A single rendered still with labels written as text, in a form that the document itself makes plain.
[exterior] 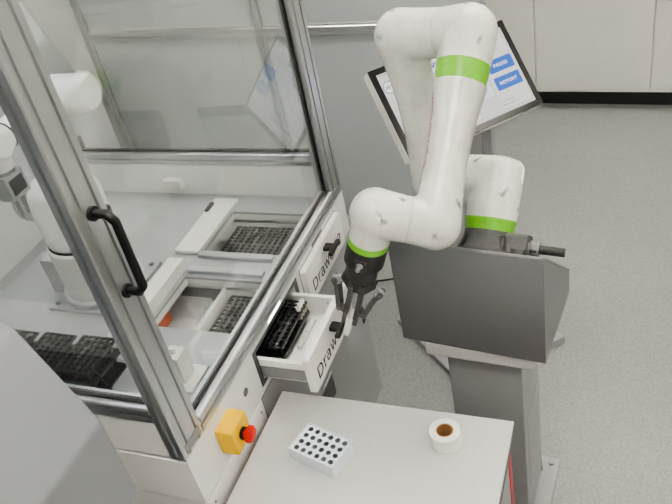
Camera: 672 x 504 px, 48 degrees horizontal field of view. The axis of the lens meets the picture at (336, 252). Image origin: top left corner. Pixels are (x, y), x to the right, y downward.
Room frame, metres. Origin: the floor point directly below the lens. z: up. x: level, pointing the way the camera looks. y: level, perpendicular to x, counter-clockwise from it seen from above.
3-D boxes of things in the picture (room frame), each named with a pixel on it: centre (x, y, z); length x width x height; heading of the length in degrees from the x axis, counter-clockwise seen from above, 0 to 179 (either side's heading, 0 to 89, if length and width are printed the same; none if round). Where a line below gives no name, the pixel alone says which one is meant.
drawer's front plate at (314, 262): (1.75, 0.04, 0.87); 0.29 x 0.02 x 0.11; 154
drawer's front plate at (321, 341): (1.41, 0.06, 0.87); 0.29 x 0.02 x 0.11; 154
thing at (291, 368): (1.50, 0.25, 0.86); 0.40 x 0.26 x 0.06; 64
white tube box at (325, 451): (1.14, 0.13, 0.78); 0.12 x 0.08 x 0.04; 48
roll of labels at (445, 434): (1.10, -0.15, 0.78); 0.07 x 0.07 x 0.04
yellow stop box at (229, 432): (1.16, 0.31, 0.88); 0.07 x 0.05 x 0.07; 154
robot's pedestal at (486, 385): (1.48, -0.36, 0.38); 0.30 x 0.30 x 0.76; 60
